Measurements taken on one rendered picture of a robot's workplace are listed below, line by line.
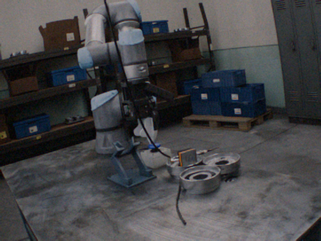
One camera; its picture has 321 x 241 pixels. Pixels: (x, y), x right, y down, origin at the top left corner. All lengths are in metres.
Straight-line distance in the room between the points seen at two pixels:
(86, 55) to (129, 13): 0.40
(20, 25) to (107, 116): 3.68
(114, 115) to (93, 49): 0.32
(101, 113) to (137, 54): 0.39
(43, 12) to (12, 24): 0.52
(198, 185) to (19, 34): 4.24
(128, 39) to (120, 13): 0.44
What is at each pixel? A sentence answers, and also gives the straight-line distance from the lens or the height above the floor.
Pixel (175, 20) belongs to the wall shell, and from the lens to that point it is 6.00.
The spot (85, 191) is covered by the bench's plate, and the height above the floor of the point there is 0.80.
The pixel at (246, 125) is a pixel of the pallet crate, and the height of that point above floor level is 0.09.
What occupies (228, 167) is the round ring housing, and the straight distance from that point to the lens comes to 0.86.
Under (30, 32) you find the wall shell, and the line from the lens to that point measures 4.83.
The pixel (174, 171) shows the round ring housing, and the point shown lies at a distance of 0.90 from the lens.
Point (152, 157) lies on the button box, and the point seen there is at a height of 0.84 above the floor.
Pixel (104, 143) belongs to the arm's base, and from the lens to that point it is 1.30.
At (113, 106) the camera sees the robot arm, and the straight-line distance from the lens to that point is 1.27.
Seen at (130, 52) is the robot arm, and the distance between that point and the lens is 0.97.
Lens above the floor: 1.14
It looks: 11 degrees down
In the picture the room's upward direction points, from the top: 9 degrees counter-clockwise
